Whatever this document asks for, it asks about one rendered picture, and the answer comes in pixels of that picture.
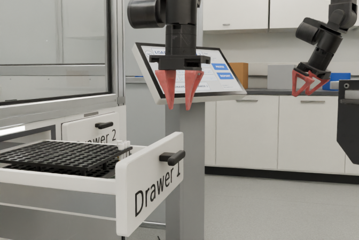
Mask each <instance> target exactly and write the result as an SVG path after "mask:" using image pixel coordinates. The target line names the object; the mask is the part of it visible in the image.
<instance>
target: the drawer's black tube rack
mask: <svg viewBox="0 0 359 240"><path fill-rule="evenodd" d="M117 149H118V147H117V145H106V144H90V143H74V142H58V141H43V142H39V143H36V144H32V145H28V146H24V147H21V148H18V149H14V150H11V151H6V152H3V153H0V163H5V164H11V165H8V166H5V167H2V168H7V169H17V170H23V171H34V172H45V173H55V174H66V175H76V176H87V177H97V178H104V179H109V178H110V177H112V176H113V175H115V166H116V163H117V162H119V160H118V159H117V158H114V159H111V160H109V161H107V162H105V163H103V164H101V165H99V166H97V167H95V168H93V169H91V170H89V171H80V170H78V167H79V166H81V165H85V164H86V163H88V162H90V161H92V160H94V159H97V158H99V157H101V156H103V155H106V154H108V153H110V152H112V151H114V150H117Z"/></svg>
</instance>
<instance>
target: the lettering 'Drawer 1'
mask: <svg viewBox="0 0 359 240"><path fill-rule="evenodd" d="M173 169H174V168H172V169H171V183H172V171H173ZM167 174H168V176H169V172H167ZM167 174H166V177H167ZM179 175H180V173H179V162H178V175H177V177H178V176H179ZM166 177H165V185H166V187H168V186H169V183H168V185H167V184H166V181H167V180H168V179H169V178H170V176H169V177H168V178H167V179H166ZM163 181H164V176H163ZM163 181H162V180H161V178H160V185H161V191H162V192H163ZM160 185H159V184H158V181H157V186H158V195H159V194H160ZM152 187H154V190H153V191H152V192H151V196H150V200H151V202H152V201H153V200H154V199H155V184H153V185H152V186H151V189H152ZM149 190H150V188H148V190H146V191H145V204H146V207H147V192H148V191H149ZM139 193H141V194H142V206H141V209H140V210H139V212H137V195H138V194H139ZM153 193H154V197H153V199H152V194H153ZM143 203H144V195H143V192H142V191H141V190H140V191H138V192H137V193H135V217H136V216H138V215H139V213H140V212H141V210H142V208H143Z"/></svg>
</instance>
